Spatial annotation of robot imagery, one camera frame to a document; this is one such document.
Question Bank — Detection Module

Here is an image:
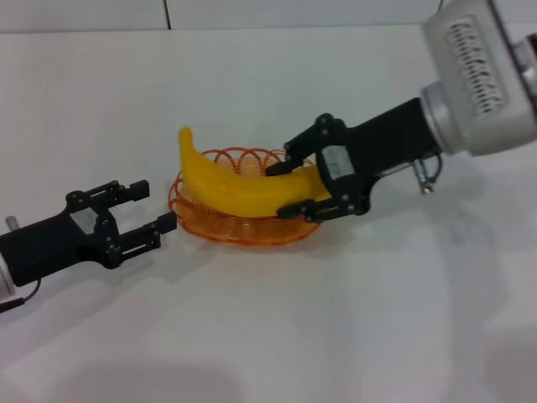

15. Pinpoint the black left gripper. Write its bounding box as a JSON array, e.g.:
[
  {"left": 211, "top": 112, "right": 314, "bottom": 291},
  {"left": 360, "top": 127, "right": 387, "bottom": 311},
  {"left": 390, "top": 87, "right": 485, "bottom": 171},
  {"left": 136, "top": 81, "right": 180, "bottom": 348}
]
[{"left": 0, "top": 179, "right": 177, "bottom": 289}]

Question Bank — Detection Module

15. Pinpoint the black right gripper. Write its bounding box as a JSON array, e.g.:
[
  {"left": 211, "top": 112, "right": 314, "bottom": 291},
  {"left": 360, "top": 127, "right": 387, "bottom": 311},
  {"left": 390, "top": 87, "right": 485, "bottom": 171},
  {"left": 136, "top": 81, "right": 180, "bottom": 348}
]
[{"left": 264, "top": 97, "right": 440, "bottom": 223}]

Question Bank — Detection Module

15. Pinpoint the yellow plastic banana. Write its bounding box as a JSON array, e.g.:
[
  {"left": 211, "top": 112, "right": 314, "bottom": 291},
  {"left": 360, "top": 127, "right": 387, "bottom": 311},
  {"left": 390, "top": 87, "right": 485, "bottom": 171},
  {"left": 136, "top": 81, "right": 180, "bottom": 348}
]
[{"left": 178, "top": 125, "right": 332, "bottom": 217}]

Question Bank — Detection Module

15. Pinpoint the orange wire spiral basket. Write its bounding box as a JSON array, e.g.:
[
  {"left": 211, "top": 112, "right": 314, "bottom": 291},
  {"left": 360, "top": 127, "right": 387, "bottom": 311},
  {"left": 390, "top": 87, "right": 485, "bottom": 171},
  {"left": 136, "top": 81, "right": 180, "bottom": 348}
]
[{"left": 167, "top": 145, "right": 325, "bottom": 244}]

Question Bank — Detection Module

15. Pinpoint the right arm connector cable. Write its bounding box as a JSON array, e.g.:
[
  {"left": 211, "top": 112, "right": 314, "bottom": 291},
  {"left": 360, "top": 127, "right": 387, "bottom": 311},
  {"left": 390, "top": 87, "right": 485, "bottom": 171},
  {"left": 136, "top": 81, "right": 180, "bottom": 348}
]
[{"left": 413, "top": 153, "right": 444, "bottom": 196}]

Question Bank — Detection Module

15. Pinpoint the arm connector cable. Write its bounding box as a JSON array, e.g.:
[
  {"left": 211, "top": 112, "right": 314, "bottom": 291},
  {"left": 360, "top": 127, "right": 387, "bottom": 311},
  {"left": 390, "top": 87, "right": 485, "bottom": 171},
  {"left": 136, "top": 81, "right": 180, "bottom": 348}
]
[
  {"left": 0, "top": 215, "right": 43, "bottom": 314},
  {"left": 413, "top": 153, "right": 444, "bottom": 196}
]

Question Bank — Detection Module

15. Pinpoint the left arm connector cable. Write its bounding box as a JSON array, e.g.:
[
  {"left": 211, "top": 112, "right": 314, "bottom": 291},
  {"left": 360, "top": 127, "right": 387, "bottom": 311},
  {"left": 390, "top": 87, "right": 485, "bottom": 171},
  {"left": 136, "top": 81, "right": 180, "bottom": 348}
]
[{"left": 0, "top": 215, "right": 43, "bottom": 314}]

